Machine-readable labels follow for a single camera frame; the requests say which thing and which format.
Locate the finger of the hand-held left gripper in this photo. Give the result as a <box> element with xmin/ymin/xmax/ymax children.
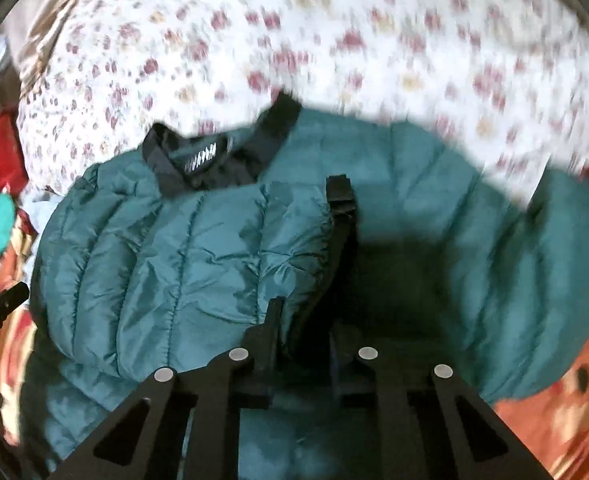
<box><xmin>0</xmin><ymin>281</ymin><xmax>30</xmax><ymax>347</ymax></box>

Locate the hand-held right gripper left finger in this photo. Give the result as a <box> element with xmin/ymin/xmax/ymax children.
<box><xmin>49</xmin><ymin>298</ymin><xmax>285</xmax><ymax>480</ymax></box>

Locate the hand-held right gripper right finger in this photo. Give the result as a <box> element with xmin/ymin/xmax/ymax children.
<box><xmin>329</xmin><ymin>324</ymin><xmax>556</xmax><ymax>480</ymax></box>

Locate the teal puffer jacket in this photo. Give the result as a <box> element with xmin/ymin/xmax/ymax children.
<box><xmin>22</xmin><ymin>91</ymin><xmax>589</xmax><ymax>480</ymax></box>

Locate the beige satin bed valance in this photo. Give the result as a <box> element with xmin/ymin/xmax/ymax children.
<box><xmin>4</xmin><ymin>0</ymin><xmax>122</xmax><ymax>73</ymax></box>

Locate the floral bedsheet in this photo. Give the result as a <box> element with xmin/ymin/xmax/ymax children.
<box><xmin>14</xmin><ymin>0</ymin><xmax>589</xmax><ymax>207</ymax></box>

